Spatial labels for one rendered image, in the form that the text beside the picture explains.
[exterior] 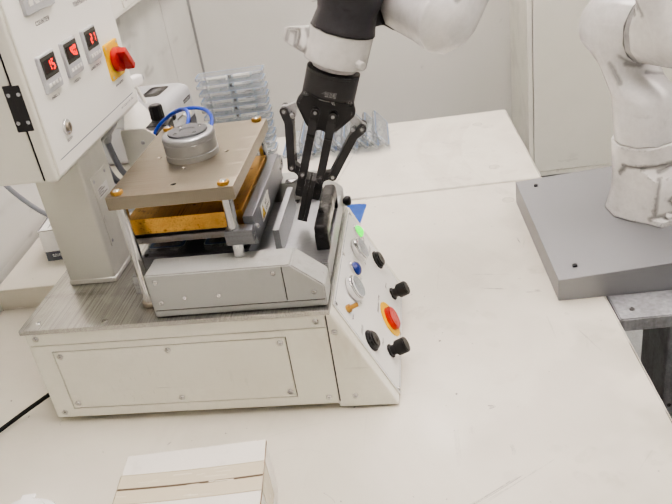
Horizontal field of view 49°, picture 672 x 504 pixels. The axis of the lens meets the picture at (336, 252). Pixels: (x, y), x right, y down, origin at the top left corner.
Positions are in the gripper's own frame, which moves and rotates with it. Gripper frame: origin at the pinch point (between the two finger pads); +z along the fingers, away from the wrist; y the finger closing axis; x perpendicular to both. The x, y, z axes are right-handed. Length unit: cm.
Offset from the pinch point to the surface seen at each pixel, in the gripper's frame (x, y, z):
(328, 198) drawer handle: 1.8, 3.2, 0.4
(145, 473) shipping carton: -37.2, -11.6, 23.8
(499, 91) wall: 245, 72, 44
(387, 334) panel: -4.9, 17.0, 18.3
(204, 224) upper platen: -10.1, -13.2, 2.8
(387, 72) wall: 242, 18, 47
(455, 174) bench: 66, 32, 18
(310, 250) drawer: -7.1, 2.2, 5.0
